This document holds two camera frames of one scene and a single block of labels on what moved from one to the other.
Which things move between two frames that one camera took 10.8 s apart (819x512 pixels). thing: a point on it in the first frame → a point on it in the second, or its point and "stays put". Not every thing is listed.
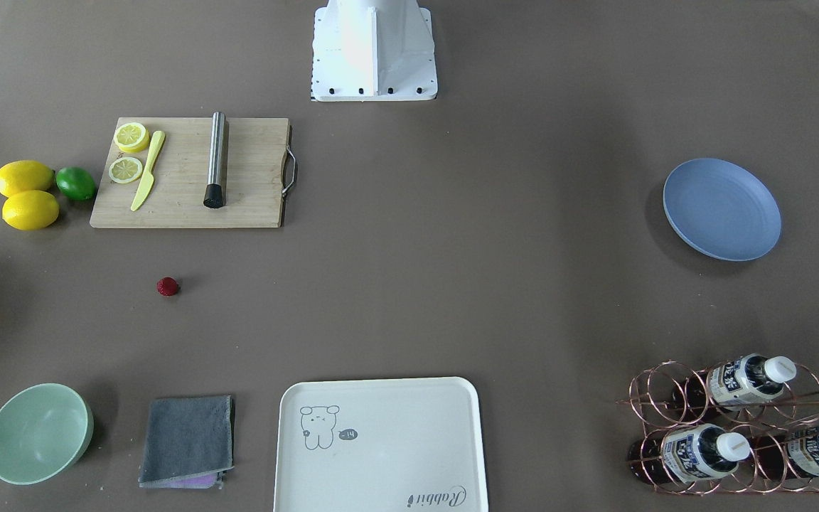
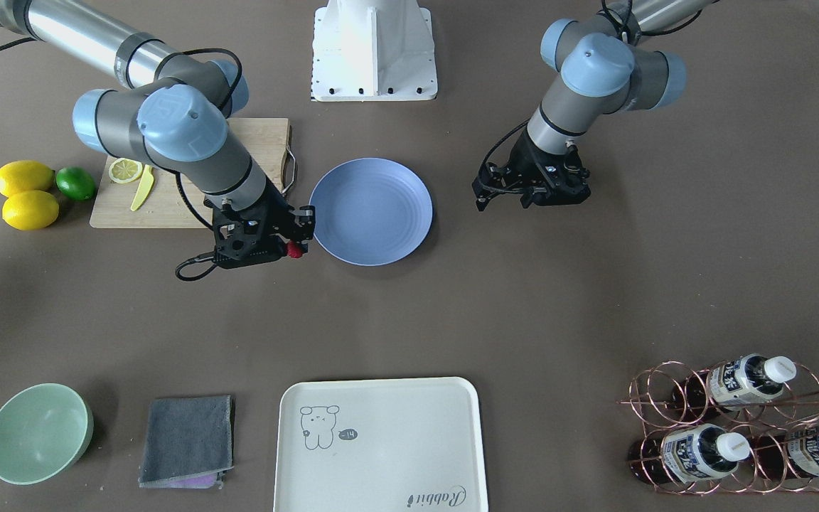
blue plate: [722, 209] → [370, 211]
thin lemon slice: [125, 170] stays put
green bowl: [38, 433] stays put
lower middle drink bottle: [686, 454] stays put
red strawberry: [168, 286] → [294, 249]
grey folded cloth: [189, 442] stays put
